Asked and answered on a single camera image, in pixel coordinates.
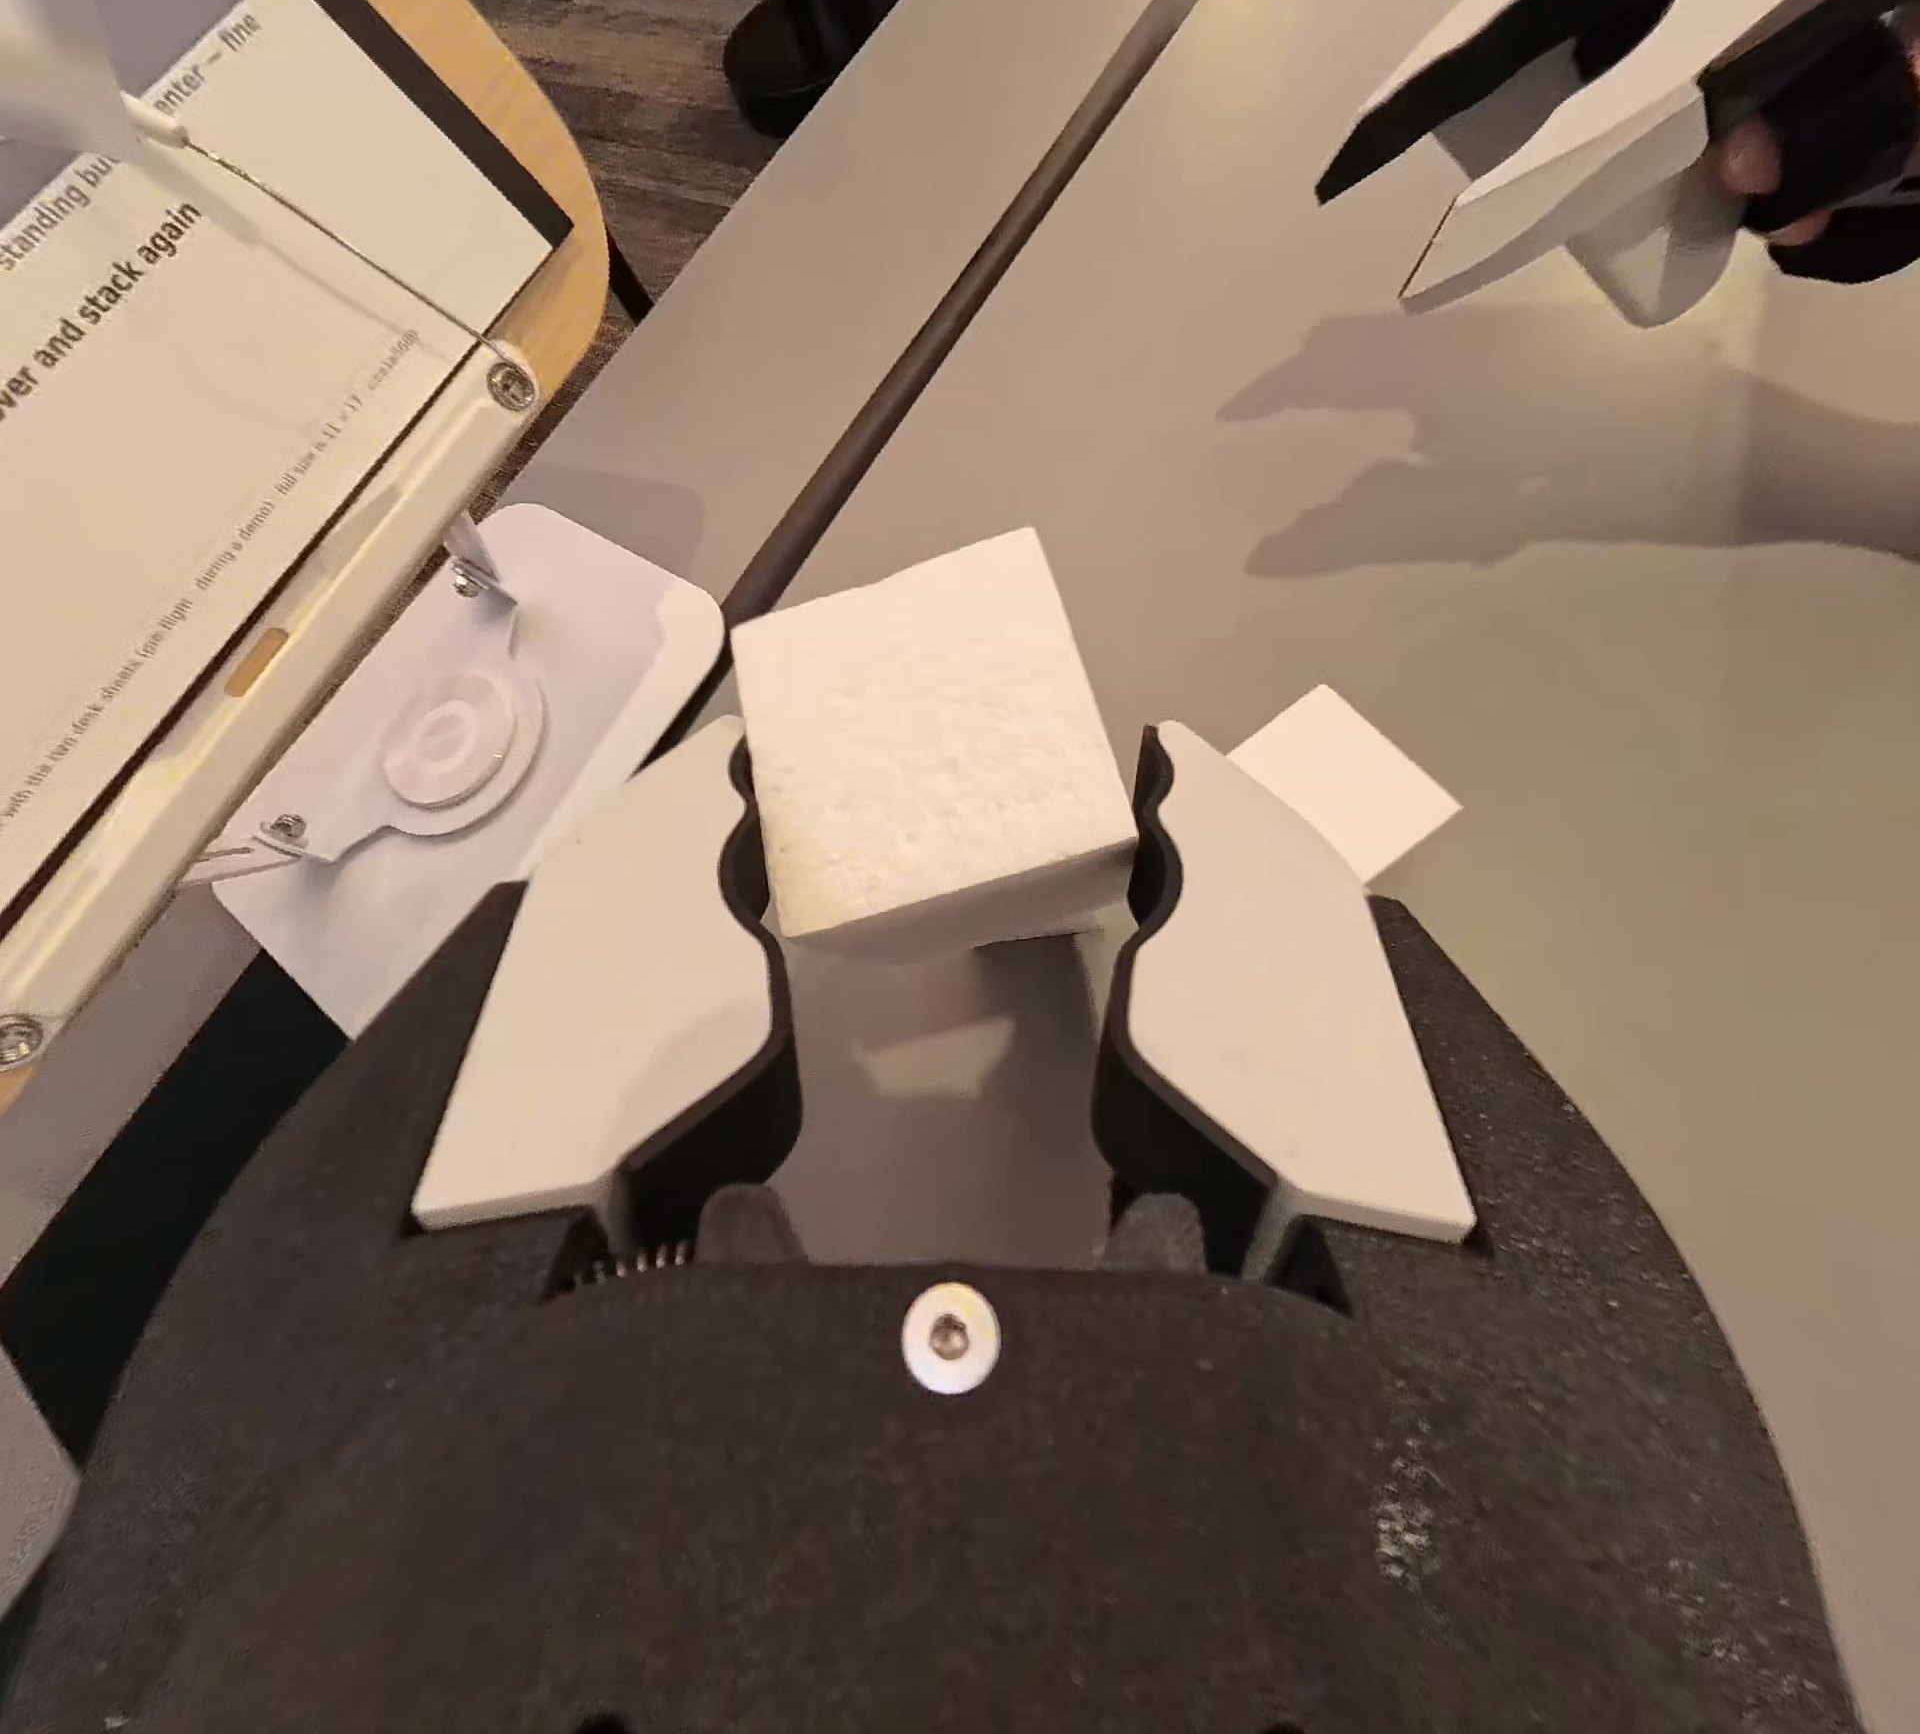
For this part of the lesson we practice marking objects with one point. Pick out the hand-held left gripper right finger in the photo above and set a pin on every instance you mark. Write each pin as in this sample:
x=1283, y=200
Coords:
x=1292, y=1003

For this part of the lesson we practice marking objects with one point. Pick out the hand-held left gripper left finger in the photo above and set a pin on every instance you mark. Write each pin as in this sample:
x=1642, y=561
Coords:
x=599, y=981

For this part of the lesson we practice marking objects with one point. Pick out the white hard foam cube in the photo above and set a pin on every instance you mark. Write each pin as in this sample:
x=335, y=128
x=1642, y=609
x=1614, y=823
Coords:
x=1344, y=781
x=930, y=726

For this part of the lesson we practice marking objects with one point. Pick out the person's right hand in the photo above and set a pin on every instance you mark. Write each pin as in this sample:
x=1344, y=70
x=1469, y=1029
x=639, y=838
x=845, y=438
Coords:
x=1745, y=167

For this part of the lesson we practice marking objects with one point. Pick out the wooden book stand white base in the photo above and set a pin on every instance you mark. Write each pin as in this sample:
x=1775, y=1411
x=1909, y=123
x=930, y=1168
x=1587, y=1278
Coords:
x=594, y=653

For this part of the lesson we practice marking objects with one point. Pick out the printed instruction sheet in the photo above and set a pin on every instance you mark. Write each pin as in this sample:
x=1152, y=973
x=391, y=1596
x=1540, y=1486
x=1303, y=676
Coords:
x=229, y=340

